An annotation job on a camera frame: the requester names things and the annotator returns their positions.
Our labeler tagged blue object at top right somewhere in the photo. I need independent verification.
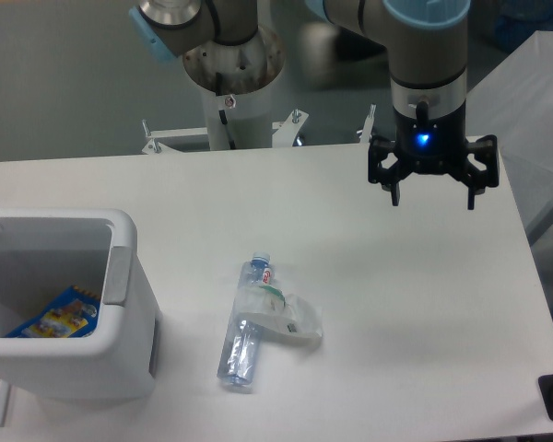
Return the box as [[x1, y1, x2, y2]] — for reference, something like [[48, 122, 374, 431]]
[[493, 1, 553, 52]]

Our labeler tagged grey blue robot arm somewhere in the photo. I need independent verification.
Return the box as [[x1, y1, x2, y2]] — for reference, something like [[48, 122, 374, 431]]
[[129, 1, 500, 201]]

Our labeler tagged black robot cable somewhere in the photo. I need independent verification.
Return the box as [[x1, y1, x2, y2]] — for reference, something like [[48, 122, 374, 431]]
[[214, 71, 238, 151]]

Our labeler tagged white trash can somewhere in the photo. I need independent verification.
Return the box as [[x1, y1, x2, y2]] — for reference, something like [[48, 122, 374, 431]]
[[0, 208, 161, 400]]

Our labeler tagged white covered side table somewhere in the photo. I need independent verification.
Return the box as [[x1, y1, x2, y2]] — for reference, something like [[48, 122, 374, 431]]
[[467, 31, 553, 244]]

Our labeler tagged clear plastic water bottle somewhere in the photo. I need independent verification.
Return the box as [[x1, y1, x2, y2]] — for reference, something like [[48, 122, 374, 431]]
[[217, 251, 273, 388]]

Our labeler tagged white plastic bag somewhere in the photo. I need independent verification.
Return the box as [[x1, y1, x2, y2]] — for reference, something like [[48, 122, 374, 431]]
[[234, 285, 324, 341]]

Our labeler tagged white pedestal base frame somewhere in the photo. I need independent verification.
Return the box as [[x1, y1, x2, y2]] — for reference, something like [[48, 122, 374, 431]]
[[140, 103, 378, 156]]

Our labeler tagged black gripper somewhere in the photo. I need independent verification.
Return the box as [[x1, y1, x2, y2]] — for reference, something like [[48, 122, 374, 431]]
[[368, 104, 500, 210]]

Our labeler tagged blue snack wrapper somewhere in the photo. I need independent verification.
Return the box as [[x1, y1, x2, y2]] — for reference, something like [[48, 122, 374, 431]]
[[5, 285, 101, 339]]

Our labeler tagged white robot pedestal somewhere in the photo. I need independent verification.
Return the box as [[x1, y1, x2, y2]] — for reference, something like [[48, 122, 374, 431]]
[[182, 26, 285, 127]]

